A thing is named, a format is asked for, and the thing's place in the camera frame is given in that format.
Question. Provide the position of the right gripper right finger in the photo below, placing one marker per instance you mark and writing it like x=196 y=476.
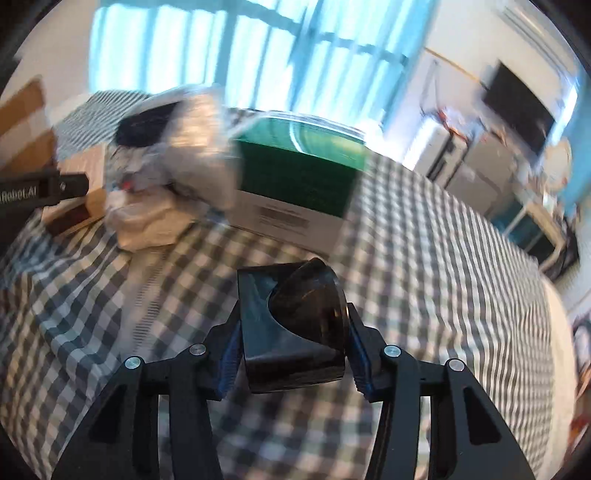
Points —
x=469 y=439

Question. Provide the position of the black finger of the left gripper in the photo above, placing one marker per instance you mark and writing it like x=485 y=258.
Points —
x=47 y=187

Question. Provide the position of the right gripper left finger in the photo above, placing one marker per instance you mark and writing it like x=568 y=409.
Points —
x=118 y=436

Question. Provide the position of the small wooden box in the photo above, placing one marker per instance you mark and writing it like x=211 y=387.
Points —
x=71 y=215

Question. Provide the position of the black white plastic bag bundle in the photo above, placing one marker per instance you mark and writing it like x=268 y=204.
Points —
x=171 y=160

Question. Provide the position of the black square box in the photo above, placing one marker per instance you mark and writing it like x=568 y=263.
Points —
x=295 y=325

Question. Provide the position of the green white carton box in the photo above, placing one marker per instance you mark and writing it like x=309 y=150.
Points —
x=299 y=174

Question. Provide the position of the brown cardboard box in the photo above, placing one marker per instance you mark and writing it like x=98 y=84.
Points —
x=28 y=141

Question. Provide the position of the checkered bed cloth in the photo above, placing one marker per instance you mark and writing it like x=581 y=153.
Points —
x=430 y=273

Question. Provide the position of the white dressing table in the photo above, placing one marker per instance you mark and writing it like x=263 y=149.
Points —
x=547 y=237

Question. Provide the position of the grey mini fridge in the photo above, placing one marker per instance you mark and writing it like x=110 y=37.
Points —
x=483 y=175

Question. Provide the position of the oval vanity mirror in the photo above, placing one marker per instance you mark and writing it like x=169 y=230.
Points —
x=557 y=166

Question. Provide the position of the white suitcase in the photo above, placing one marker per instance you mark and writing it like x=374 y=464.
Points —
x=433 y=145

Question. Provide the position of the blue window curtain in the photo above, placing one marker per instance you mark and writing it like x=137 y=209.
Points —
x=348 y=61

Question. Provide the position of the black wall television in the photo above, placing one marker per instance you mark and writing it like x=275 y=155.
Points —
x=523 y=112

